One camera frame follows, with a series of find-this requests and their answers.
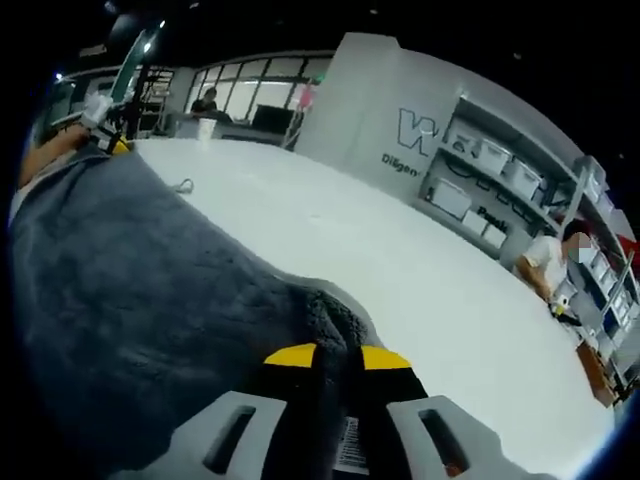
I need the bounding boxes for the grey towel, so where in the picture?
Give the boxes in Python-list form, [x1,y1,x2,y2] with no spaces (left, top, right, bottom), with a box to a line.
[8,148,384,480]

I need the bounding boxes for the black metal stand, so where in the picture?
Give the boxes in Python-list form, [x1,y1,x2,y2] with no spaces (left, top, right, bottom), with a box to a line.
[127,62,176,144]

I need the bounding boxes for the large curved monitor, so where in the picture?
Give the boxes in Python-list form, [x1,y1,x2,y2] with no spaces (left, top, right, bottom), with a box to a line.
[107,28,147,109]

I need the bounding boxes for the grey counter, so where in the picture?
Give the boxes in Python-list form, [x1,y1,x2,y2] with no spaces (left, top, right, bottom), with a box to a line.
[164,110,301,149]

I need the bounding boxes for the black monitor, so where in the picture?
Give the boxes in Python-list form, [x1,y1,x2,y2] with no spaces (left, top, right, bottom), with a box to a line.
[251,103,297,137]

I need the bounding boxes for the pink hanging cloth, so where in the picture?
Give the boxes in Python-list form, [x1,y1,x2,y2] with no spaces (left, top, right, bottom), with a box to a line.
[298,79,320,110]

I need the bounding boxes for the brown wooden tray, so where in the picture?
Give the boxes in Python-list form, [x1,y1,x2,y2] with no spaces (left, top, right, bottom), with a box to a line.
[574,342,617,407]

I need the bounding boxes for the group of white storage boxes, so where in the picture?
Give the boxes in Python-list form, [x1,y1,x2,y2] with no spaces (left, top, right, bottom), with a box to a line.
[429,127,636,346]

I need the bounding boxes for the grey metal shelving unit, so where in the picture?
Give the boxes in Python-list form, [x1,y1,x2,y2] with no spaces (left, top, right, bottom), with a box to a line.
[413,93,640,406]

